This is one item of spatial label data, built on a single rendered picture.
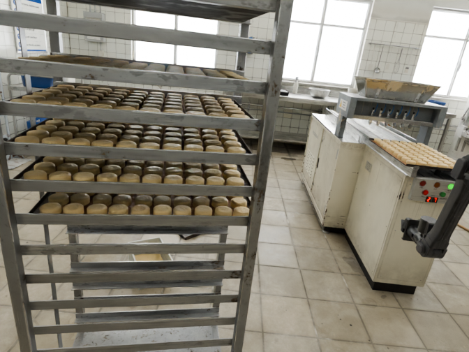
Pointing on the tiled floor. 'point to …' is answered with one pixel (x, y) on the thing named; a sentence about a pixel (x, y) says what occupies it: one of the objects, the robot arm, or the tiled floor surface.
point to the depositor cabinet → (331, 171)
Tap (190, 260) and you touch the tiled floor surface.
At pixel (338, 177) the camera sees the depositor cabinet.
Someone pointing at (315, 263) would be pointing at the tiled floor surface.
